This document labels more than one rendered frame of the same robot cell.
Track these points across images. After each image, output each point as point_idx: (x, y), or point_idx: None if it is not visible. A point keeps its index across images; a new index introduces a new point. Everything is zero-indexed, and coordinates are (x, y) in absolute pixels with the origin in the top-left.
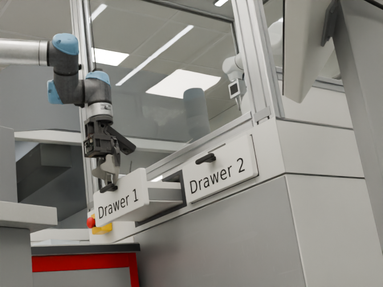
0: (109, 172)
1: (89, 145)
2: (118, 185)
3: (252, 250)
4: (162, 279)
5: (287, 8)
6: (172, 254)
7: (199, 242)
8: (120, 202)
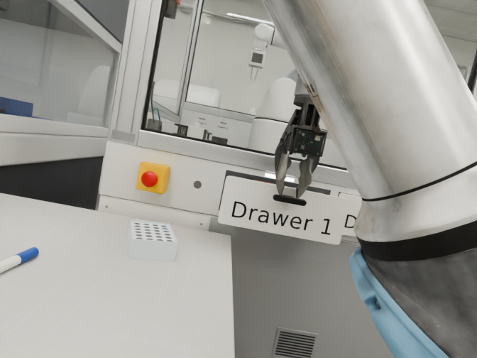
0: (307, 185)
1: (307, 140)
2: (295, 197)
3: None
4: (247, 282)
5: None
6: (277, 265)
7: (324, 270)
8: (291, 219)
